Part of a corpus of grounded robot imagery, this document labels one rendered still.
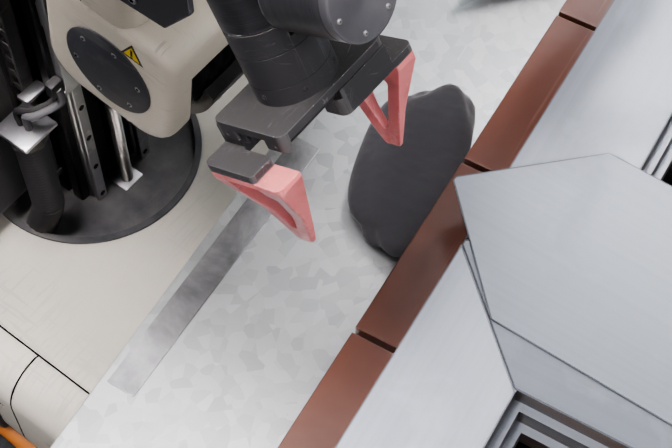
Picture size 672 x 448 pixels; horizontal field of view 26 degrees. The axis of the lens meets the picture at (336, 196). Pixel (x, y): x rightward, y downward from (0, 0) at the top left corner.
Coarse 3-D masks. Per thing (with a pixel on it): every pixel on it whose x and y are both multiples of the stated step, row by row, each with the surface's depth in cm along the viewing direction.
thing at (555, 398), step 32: (480, 288) 108; (512, 352) 106; (544, 352) 106; (512, 384) 104; (544, 384) 104; (576, 384) 104; (512, 416) 105; (544, 416) 105; (576, 416) 103; (608, 416) 103; (640, 416) 103
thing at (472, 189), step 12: (456, 180) 113; (468, 180) 113; (480, 180) 113; (492, 180) 113; (456, 192) 113; (468, 192) 113; (480, 192) 113; (468, 204) 112; (480, 204) 112; (468, 216) 112
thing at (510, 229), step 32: (576, 160) 114; (512, 192) 113; (544, 192) 113; (576, 192) 113; (480, 224) 111; (512, 224) 111; (544, 224) 111; (480, 256) 110; (512, 256) 110; (512, 288) 108
